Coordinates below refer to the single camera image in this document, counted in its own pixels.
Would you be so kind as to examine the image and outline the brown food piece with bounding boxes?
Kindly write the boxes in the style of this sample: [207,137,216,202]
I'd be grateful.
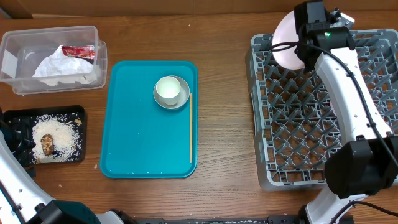
[40,134,55,156]

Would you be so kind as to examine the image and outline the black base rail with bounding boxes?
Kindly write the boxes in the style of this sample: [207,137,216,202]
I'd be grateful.
[134,215,296,224]

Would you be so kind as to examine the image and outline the teal serving tray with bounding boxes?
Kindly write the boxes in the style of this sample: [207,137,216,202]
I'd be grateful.
[99,60,198,179]

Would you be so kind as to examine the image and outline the red snack wrapper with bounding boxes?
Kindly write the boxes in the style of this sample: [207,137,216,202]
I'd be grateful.
[62,45,95,60]

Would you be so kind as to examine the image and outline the rice food waste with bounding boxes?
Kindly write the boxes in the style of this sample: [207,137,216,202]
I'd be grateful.
[32,113,83,164]

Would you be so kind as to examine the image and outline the white cup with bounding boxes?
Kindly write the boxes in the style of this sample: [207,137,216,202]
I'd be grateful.
[155,76,181,105]

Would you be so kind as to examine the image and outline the grey dishwasher rack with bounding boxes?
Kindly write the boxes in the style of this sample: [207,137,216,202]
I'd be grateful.
[246,29,397,191]

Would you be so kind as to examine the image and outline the grey bowl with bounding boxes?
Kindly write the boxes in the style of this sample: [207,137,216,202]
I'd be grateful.
[154,75,190,110]

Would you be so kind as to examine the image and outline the wooden chopstick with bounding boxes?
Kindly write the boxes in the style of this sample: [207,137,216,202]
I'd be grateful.
[189,93,193,163]

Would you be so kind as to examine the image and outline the clear plastic bin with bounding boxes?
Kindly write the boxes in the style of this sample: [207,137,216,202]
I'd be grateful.
[1,26,108,95]

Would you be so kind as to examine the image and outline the black rectangular tray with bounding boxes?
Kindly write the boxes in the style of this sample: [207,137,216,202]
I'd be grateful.
[1,105,86,167]

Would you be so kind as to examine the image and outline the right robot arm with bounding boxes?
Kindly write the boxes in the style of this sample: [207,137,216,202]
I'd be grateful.
[294,1,397,223]

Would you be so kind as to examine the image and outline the large white plate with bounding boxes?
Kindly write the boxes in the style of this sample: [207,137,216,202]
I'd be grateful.
[272,11,305,70]

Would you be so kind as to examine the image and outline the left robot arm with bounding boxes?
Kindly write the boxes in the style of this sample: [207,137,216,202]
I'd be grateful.
[1,121,137,224]

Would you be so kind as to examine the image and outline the white napkin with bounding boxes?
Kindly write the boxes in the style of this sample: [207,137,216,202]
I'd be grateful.
[33,45,98,86]

